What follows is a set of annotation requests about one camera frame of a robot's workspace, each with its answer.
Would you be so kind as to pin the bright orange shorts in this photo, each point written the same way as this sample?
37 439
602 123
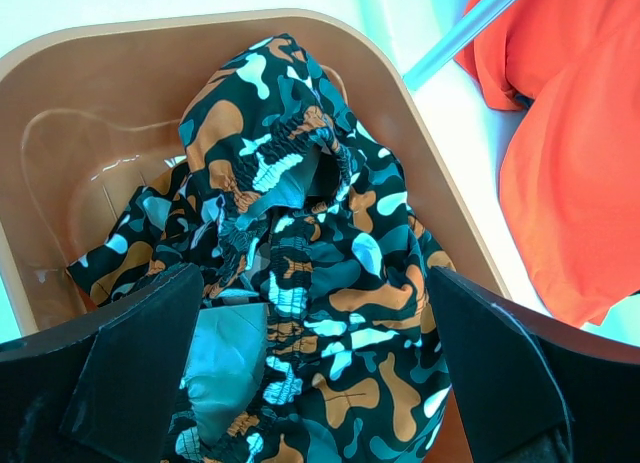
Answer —
569 180

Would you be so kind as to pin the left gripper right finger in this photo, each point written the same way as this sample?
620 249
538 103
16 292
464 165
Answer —
530 388

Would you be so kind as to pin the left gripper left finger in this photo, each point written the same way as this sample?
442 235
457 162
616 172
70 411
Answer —
101 387

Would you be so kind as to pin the metal clothes rack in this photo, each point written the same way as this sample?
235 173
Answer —
461 34

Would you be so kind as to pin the orange plastic basket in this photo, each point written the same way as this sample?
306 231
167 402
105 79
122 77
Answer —
90 115

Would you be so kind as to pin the camouflage patterned shorts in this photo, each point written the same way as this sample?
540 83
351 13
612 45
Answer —
316 340

